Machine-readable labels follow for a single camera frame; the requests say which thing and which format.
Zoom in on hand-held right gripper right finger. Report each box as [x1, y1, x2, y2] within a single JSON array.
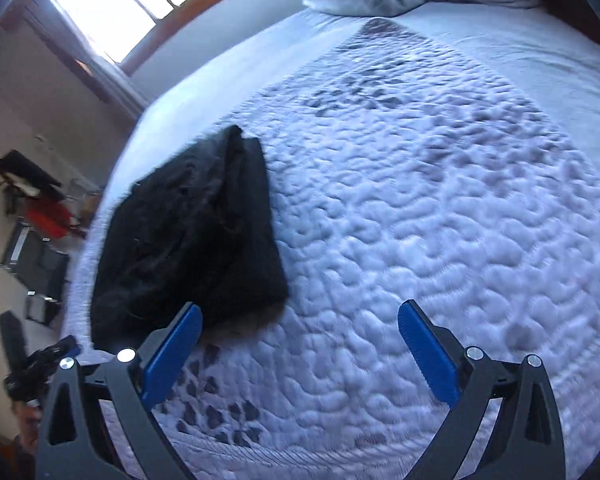
[[396, 300, 567, 480]]

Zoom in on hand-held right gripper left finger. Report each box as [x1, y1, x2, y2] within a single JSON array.
[[34, 301, 204, 480]]

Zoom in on black pants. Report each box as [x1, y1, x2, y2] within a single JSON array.
[[90, 125, 290, 354]]

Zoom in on quilted white mattress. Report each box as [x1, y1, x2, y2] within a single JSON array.
[[62, 2, 600, 480]]

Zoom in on red object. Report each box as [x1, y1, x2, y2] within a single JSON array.
[[24, 197, 80, 239]]

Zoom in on wooden-framed window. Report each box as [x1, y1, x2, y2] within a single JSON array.
[[0, 0, 267, 117]]

